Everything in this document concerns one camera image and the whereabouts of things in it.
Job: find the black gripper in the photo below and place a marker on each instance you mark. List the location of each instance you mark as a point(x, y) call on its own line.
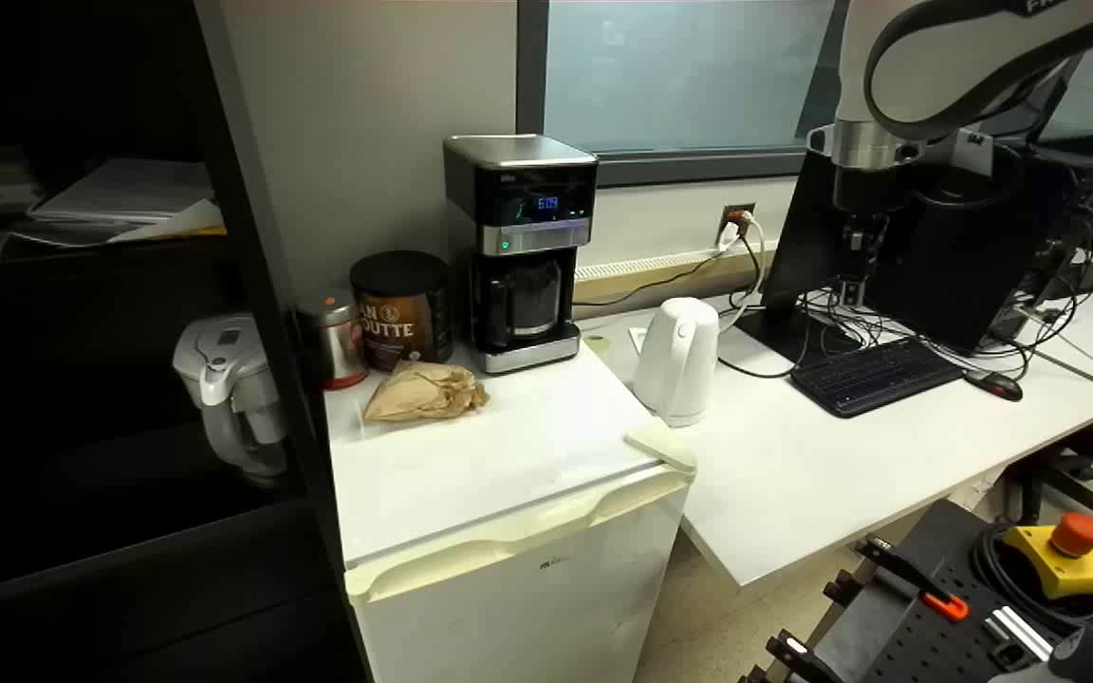
point(865, 217)

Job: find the black steel coffee maker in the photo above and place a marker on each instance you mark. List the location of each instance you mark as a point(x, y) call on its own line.
point(525, 239)

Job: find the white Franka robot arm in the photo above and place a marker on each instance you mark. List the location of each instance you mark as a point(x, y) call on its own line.
point(949, 111)

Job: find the yellow emergency stop button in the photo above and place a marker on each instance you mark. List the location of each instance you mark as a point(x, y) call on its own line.
point(1069, 555)

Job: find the black computer monitor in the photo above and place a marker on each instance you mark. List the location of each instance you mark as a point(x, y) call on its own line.
point(965, 268)

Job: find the black keyboard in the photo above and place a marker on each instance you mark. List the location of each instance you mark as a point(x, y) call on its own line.
point(874, 376)

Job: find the black computer mouse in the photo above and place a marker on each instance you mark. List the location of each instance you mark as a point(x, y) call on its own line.
point(994, 383)

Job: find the white electric kettle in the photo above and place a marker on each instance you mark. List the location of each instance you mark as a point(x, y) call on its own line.
point(676, 363)

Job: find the white folded paper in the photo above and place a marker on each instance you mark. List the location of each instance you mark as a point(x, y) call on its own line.
point(662, 446)

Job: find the black office chair base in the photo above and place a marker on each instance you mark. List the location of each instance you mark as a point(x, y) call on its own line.
point(1083, 488)

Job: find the black perforated cart plate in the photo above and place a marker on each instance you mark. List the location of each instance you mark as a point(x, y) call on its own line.
point(911, 640)

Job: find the white mini fridge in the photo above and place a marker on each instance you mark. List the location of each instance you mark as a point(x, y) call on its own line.
point(511, 532)

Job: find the dark coffee canister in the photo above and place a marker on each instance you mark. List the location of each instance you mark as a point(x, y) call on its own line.
point(399, 313)

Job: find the red white can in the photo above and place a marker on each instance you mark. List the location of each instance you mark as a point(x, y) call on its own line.
point(343, 342)

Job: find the white water filter pitcher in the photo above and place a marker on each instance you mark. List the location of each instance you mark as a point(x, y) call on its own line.
point(232, 383)

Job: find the stack of white papers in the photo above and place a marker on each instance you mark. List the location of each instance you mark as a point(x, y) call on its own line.
point(124, 201)

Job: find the black shelving unit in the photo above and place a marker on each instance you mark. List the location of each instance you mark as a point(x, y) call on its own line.
point(94, 419)

